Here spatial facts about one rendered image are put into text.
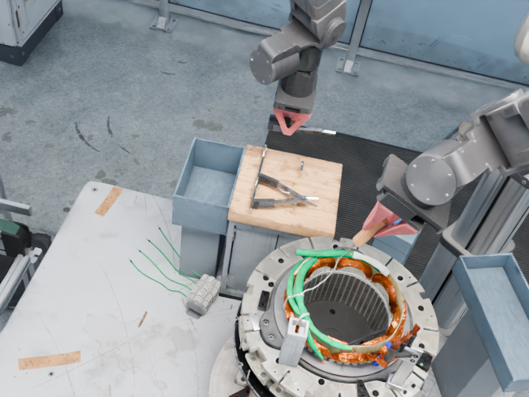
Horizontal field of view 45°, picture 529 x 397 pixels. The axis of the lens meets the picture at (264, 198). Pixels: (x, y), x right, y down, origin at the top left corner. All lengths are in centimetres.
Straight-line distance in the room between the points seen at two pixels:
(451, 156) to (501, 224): 69
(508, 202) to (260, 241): 49
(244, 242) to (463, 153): 65
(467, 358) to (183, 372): 54
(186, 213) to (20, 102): 194
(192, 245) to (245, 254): 12
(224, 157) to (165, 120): 164
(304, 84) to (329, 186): 26
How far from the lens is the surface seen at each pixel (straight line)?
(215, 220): 122
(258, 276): 106
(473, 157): 71
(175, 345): 134
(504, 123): 73
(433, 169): 69
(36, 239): 250
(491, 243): 141
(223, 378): 129
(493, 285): 128
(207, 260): 137
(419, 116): 327
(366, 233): 87
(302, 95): 110
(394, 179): 81
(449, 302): 156
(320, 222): 119
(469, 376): 129
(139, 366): 132
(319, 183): 126
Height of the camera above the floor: 196
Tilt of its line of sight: 47 degrees down
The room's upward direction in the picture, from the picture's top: 11 degrees clockwise
